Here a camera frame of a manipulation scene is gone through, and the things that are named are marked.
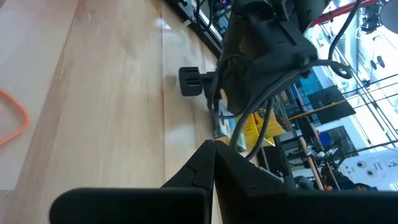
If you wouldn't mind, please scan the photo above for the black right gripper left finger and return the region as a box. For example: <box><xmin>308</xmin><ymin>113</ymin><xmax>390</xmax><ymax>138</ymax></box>
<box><xmin>49</xmin><ymin>139</ymin><xmax>216</xmax><ymax>224</ymax></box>

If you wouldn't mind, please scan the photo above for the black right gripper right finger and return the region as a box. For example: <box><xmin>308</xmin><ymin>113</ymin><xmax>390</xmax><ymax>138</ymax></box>
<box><xmin>214</xmin><ymin>140</ymin><xmax>398</xmax><ymax>224</ymax></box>

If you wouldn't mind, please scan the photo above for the yellow green crayon box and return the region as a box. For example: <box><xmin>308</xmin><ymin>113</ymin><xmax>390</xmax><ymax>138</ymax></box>
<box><xmin>272</xmin><ymin>98</ymin><xmax>294</xmax><ymax>133</ymax></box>
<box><xmin>213</xmin><ymin>105</ymin><xmax>247</xmax><ymax>153</ymax></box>

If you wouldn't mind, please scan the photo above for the orange silicone wristband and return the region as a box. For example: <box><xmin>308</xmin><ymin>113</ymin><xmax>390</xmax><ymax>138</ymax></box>
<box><xmin>0</xmin><ymin>88</ymin><xmax>31</xmax><ymax>147</ymax></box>

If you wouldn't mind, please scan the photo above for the yellow plastic basket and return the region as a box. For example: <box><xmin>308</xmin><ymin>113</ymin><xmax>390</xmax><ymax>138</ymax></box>
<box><xmin>241</xmin><ymin>108</ymin><xmax>287</xmax><ymax>147</ymax></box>

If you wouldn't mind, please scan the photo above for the black monitor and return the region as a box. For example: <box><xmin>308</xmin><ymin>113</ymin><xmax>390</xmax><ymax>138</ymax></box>
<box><xmin>307</xmin><ymin>85</ymin><xmax>357</xmax><ymax>126</ymax></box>

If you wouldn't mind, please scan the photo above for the person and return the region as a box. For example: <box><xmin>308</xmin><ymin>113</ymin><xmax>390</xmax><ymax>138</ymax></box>
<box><xmin>351</xmin><ymin>182</ymin><xmax>379</xmax><ymax>192</ymax></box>

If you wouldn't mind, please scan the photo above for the black ceiling spotlight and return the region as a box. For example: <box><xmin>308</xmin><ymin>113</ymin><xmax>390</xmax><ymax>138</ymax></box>
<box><xmin>359</xmin><ymin>2</ymin><xmax>382</xmax><ymax>34</ymax></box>

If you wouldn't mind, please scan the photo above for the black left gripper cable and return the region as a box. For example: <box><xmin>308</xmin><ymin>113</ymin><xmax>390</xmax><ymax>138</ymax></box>
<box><xmin>229</xmin><ymin>70</ymin><xmax>304</xmax><ymax>147</ymax></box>

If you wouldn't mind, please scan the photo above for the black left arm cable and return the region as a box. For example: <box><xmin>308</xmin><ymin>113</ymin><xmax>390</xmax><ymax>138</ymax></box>
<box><xmin>247</xmin><ymin>96</ymin><xmax>275</xmax><ymax>162</ymax></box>

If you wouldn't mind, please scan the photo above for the yellow hanging cord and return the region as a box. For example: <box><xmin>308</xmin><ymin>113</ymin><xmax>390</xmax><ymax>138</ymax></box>
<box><xmin>288</xmin><ymin>98</ymin><xmax>348</xmax><ymax>121</ymax></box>

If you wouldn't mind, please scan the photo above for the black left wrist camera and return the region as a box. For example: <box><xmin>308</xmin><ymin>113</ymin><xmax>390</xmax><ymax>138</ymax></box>
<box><xmin>178</xmin><ymin>66</ymin><xmax>218</xmax><ymax>97</ymax></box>

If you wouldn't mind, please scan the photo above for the black metal frame stand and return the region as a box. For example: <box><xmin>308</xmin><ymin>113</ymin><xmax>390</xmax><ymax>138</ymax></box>
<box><xmin>323</xmin><ymin>140</ymin><xmax>398</xmax><ymax>159</ymax></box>

